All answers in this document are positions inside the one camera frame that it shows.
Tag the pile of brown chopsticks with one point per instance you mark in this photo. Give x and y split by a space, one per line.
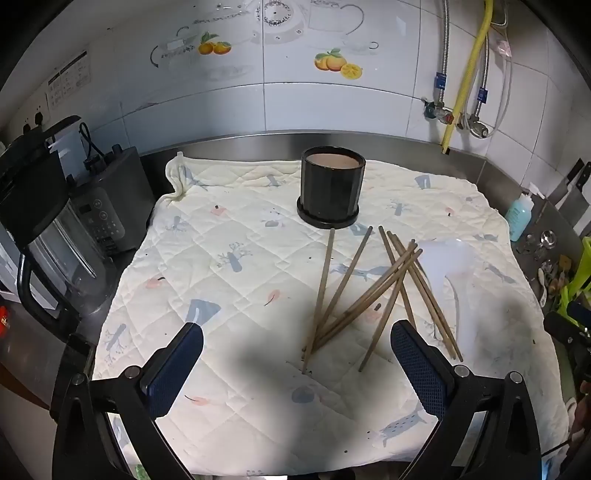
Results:
322 286

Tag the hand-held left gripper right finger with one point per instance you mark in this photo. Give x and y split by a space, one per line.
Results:
418 369

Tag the grey appliance with control panel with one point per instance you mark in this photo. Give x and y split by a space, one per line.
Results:
115 198

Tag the green plastic rack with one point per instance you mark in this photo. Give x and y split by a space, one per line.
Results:
576 281

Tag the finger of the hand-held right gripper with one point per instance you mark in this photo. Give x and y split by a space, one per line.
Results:
561 325

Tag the paper wall label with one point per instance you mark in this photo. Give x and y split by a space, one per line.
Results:
68 81

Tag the black utensil holder cup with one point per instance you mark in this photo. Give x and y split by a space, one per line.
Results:
330 189

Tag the white quilted printed mat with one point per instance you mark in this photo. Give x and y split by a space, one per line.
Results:
221 258

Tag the black appliance housing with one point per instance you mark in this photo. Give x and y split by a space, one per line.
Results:
32 184

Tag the blue soap bottle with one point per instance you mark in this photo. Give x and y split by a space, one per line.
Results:
518 217

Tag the white plastic spoon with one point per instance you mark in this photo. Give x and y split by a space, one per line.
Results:
443 258

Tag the metal wall valve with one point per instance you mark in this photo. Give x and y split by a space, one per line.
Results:
475 127
436 110

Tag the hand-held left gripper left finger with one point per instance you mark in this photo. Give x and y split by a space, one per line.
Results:
173 369

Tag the cluttered metal kitchen tools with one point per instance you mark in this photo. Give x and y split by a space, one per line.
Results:
540 242

